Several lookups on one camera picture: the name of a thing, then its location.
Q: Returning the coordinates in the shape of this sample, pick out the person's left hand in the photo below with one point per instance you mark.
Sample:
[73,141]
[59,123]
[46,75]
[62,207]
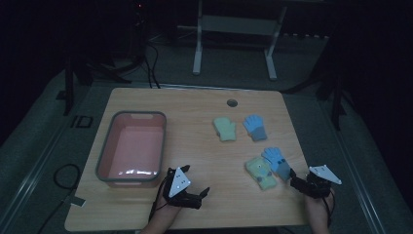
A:
[167,213]

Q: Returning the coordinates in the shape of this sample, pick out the pink basin with grey rim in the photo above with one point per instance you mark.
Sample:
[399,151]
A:
[134,146]

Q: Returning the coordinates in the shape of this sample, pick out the green mitten with blue print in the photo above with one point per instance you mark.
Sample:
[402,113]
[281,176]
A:
[261,174]

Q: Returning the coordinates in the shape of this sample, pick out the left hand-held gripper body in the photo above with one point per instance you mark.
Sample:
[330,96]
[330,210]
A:
[178,182]

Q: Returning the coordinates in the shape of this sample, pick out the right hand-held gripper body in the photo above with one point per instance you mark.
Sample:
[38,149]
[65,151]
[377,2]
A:
[319,185]

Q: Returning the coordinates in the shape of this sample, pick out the grey tape piece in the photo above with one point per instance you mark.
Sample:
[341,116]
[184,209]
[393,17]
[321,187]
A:
[75,201]

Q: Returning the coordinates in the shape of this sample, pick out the plain green mitten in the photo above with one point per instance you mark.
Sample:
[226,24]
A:
[224,129]

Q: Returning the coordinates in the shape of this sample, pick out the grey table grommet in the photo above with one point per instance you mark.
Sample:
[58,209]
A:
[232,103]

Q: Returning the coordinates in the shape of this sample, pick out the white metal stand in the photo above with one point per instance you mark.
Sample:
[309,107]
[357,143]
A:
[233,24]

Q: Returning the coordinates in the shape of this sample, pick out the black tripod stand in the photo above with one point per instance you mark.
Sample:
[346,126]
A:
[69,87]

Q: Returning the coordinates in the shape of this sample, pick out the blue glove with grey cuff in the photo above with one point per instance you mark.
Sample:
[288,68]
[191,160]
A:
[255,127]
[276,159]

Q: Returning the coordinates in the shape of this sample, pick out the person's right hand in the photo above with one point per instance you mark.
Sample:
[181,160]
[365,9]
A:
[316,208]

